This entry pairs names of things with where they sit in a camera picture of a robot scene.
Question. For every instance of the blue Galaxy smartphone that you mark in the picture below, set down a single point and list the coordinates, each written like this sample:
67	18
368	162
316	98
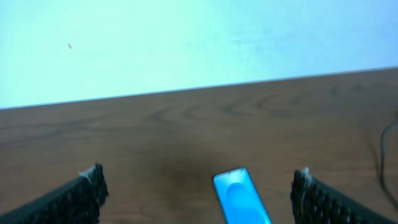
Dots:
239	199

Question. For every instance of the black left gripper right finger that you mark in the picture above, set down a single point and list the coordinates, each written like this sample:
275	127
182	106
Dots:
314	202

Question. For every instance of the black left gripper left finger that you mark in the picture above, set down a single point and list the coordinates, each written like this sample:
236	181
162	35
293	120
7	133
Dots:
77	201

